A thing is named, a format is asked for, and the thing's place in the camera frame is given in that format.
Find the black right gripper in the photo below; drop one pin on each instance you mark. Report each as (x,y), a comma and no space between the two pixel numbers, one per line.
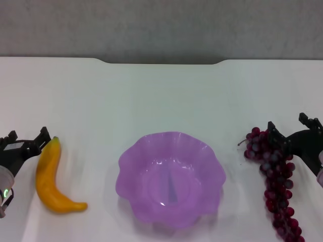
(302,143)

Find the purple wavy plastic bowl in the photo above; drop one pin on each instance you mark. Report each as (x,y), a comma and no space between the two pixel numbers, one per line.
(151,176)

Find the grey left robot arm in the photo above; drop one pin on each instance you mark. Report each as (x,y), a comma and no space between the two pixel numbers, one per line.
(3,179)

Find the yellow banana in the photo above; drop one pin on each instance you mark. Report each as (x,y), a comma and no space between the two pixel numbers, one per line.
(48,176)

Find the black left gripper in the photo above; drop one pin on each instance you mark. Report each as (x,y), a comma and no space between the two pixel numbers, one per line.
(15,158)

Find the red grape bunch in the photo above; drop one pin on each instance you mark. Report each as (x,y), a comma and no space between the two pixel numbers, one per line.
(276,176)

